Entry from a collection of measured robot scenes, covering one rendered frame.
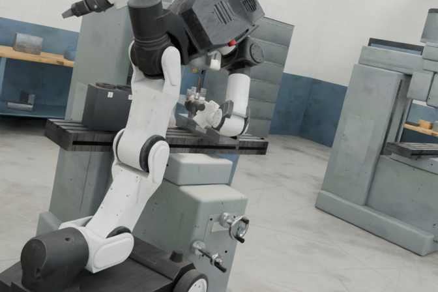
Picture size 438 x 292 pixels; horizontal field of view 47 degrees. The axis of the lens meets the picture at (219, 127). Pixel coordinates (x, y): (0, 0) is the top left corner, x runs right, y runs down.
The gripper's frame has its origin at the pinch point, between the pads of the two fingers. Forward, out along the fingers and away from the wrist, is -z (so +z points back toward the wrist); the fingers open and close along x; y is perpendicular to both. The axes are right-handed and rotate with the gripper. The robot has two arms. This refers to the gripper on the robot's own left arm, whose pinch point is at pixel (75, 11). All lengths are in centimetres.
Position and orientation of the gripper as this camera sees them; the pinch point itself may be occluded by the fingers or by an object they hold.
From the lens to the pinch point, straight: 220.5
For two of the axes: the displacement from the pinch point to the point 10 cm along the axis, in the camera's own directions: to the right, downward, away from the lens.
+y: -3.8, -8.9, -2.5
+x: 3.9, -4.0, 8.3
